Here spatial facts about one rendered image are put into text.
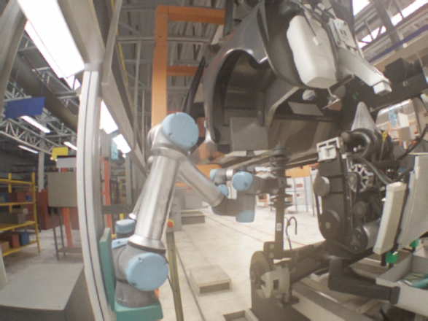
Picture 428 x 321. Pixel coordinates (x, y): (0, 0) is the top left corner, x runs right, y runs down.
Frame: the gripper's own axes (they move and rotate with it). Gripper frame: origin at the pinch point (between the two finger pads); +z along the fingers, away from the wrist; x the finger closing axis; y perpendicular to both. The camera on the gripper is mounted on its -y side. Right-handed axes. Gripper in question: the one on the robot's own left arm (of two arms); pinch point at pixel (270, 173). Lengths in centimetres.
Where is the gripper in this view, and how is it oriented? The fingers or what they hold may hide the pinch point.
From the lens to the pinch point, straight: 123.2
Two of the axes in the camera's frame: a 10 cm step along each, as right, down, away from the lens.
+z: 9.0, -0.5, -4.4
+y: 4.3, 3.4, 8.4
